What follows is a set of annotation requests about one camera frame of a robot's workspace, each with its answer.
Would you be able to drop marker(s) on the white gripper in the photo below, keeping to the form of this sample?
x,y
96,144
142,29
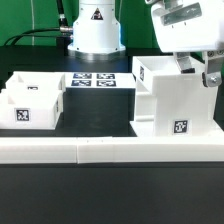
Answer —
x,y
183,26

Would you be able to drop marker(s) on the white drawer cabinet box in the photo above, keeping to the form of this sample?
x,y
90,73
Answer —
x,y
170,103

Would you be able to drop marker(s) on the white front drawer with tag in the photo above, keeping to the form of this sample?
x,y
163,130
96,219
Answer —
x,y
34,110

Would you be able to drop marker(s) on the white drawer with tag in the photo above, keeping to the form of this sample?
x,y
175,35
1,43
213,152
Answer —
x,y
34,110
41,81

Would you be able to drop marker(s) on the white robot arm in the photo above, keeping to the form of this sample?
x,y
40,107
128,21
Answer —
x,y
96,31

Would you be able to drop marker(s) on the white rear drawer with tag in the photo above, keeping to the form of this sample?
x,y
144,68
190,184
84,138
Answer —
x,y
41,81

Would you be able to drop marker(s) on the white marker tag plate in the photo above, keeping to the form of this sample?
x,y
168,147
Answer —
x,y
99,80

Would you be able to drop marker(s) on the white L-shaped fence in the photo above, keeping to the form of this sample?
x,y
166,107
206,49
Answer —
x,y
65,150

